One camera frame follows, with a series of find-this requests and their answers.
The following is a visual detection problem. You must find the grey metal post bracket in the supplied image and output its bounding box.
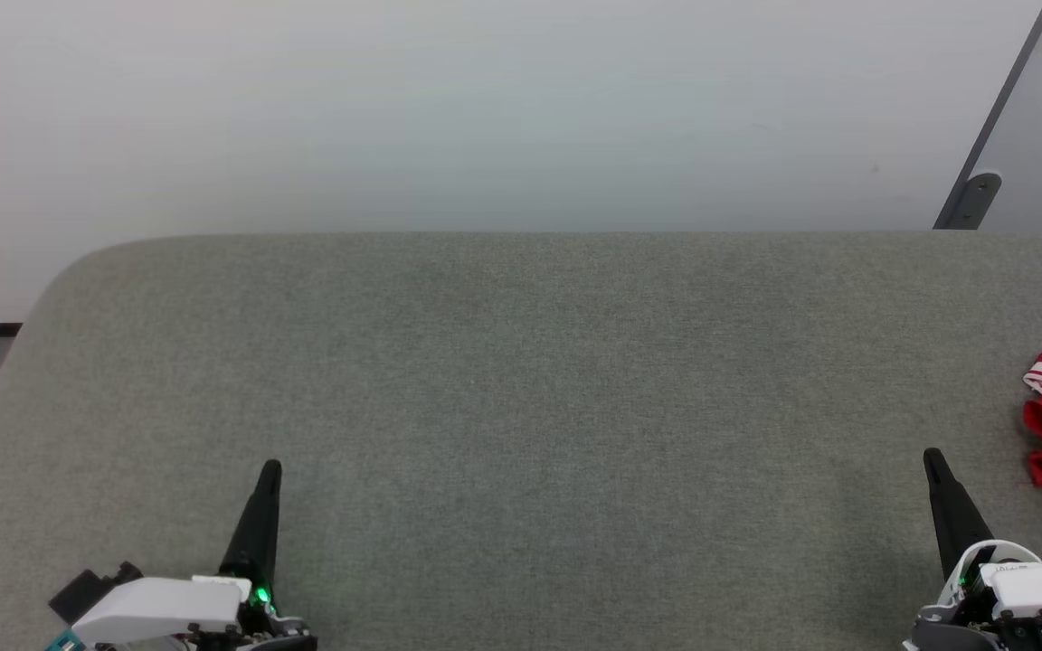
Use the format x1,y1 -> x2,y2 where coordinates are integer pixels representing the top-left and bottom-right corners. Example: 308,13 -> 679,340
944,172 -> 1003,231

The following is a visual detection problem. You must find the grey partition edge post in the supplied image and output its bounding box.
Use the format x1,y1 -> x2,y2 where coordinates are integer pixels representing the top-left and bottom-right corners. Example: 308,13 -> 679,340
933,0 -> 1042,231

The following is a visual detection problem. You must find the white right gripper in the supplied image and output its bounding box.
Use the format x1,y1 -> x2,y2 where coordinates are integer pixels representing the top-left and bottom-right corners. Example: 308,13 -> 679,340
903,448 -> 1042,651

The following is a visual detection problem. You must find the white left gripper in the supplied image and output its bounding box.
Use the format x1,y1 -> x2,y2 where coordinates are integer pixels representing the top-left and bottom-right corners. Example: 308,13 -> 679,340
168,459 -> 318,651

